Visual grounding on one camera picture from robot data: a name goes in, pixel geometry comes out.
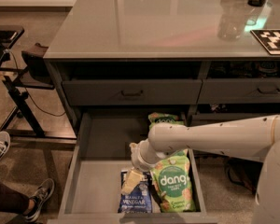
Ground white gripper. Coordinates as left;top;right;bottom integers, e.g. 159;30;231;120
121;139;167;195

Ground blue Kettle chip bag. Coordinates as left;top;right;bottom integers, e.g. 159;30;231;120
118;169;152;213

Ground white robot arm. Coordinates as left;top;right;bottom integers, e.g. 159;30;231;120
130;114;280;224

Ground front green Dang chip bag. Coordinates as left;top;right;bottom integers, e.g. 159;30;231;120
150;149;196;213

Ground green dang chip bag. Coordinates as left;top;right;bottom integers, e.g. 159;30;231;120
148;112;184;128
150;149;196;213

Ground open grey middle drawer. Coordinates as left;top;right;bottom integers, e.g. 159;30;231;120
48;112;217;224

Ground rear green Dang chip bag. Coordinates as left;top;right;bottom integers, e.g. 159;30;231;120
148;112;184;128

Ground grey right middle drawer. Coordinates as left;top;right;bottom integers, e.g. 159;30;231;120
187;113;266;126

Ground grey top left drawer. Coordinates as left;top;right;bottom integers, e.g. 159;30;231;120
62;79;202;106

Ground grey top right drawer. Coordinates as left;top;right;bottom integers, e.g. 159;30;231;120
198;78;280;105

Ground grey counter cabinet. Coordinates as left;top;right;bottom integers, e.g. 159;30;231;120
45;0;280;137

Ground grey sneaker lower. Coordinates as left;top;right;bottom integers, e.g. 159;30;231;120
25;178;55;222

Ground black backpack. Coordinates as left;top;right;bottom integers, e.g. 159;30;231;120
224;158;263;195

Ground black standing desk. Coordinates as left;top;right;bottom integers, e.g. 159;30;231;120
0;25;76;140

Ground person leg dark trousers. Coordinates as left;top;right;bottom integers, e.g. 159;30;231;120
0;181;35;216

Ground black white marker tag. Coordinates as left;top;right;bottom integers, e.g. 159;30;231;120
250;29;280;55

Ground black cable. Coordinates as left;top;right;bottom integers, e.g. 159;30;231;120
3;49;67;118

